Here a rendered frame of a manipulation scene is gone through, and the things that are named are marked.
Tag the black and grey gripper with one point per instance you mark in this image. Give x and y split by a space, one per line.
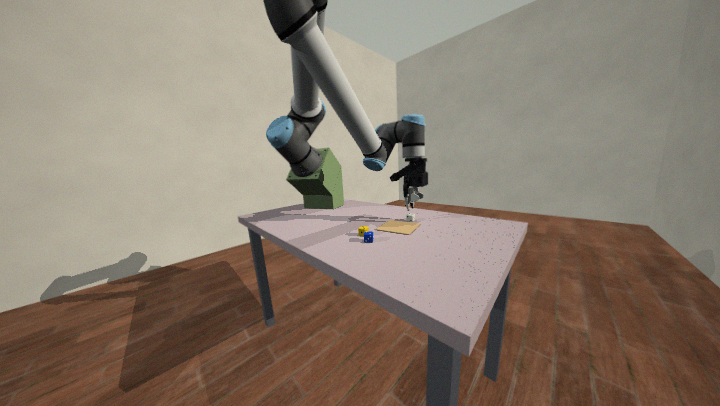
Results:
410 179

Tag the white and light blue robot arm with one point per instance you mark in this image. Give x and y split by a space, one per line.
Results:
297 22

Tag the tan flat mat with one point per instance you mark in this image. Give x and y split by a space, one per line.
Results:
399 227

